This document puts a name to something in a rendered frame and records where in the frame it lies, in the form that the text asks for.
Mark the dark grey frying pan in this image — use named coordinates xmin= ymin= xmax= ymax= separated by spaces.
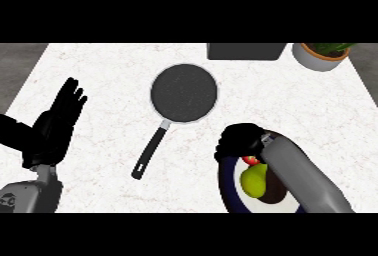
xmin=129 ymin=63 xmax=218 ymax=181

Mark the white plate with blue rim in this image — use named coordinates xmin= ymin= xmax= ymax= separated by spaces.
xmin=216 ymin=155 xmax=307 ymax=214

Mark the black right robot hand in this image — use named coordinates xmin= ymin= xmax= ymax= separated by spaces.
xmin=212 ymin=122 xmax=268 ymax=164

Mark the white pot with green plant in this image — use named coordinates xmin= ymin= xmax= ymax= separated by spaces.
xmin=290 ymin=43 xmax=357 ymax=73

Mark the red tomato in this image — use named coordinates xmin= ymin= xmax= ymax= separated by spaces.
xmin=240 ymin=155 xmax=261 ymax=167

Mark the yellow-green pear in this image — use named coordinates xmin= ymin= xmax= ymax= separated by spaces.
xmin=239 ymin=163 xmax=270 ymax=199

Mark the dark grey box appliance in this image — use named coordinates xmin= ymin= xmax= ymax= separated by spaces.
xmin=205 ymin=43 xmax=287 ymax=62

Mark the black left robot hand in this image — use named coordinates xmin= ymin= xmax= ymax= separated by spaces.
xmin=0 ymin=77 xmax=88 ymax=169

